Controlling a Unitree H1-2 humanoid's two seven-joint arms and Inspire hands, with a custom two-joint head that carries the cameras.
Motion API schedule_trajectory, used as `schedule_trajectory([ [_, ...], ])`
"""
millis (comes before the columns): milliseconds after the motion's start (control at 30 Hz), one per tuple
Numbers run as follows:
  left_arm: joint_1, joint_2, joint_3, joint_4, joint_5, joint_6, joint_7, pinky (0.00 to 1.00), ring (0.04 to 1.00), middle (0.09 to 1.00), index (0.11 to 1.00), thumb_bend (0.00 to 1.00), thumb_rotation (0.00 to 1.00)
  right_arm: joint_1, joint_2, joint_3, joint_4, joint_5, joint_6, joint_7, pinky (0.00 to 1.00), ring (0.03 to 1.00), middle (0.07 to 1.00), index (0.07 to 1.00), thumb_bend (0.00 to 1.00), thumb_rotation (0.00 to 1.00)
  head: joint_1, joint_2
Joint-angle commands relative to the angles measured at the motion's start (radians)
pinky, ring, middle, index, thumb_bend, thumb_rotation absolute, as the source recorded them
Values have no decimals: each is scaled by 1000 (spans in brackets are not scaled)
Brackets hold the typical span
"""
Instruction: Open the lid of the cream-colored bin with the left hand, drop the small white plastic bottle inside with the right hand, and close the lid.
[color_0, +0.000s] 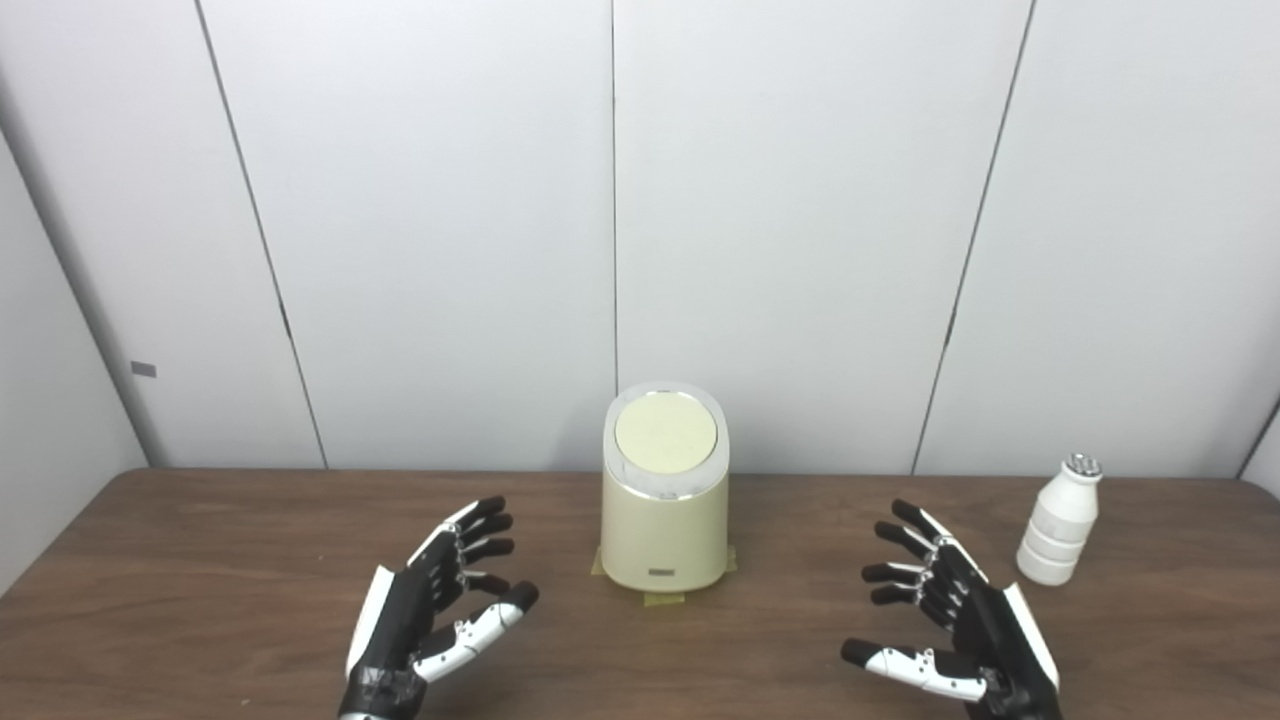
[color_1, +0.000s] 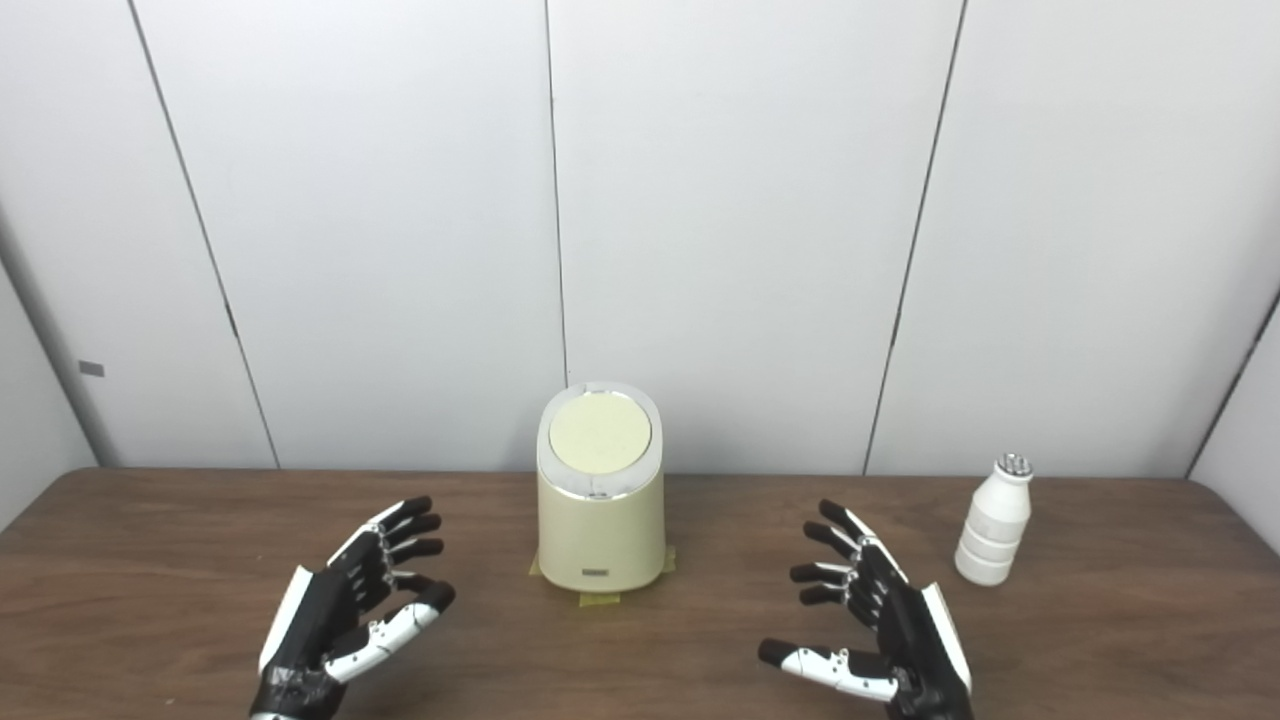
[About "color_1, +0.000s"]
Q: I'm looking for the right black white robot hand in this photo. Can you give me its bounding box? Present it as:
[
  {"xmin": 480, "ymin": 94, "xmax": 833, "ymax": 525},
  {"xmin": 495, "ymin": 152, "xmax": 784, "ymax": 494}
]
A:
[{"xmin": 757, "ymin": 499, "xmax": 976, "ymax": 720}]

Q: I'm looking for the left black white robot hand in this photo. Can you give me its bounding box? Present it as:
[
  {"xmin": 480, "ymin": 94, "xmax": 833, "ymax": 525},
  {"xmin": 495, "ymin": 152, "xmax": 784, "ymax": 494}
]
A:
[{"xmin": 249, "ymin": 496, "xmax": 457, "ymax": 720}]

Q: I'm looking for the small white plastic bottle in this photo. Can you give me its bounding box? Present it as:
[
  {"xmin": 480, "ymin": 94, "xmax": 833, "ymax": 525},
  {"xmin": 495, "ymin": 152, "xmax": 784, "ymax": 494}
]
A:
[{"xmin": 954, "ymin": 453, "xmax": 1035, "ymax": 587}]

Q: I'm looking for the cream-colored round bin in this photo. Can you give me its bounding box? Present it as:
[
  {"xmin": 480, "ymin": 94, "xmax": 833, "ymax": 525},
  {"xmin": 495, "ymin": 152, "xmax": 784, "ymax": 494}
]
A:
[{"xmin": 536, "ymin": 381, "xmax": 666, "ymax": 593}]

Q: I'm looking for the cream round bin lid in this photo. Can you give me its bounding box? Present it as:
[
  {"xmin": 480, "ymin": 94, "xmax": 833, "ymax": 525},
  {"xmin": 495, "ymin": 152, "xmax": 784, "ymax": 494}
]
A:
[{"xmin": 548, "ymin": 392, "xmax": 653, "ymax": 477}]

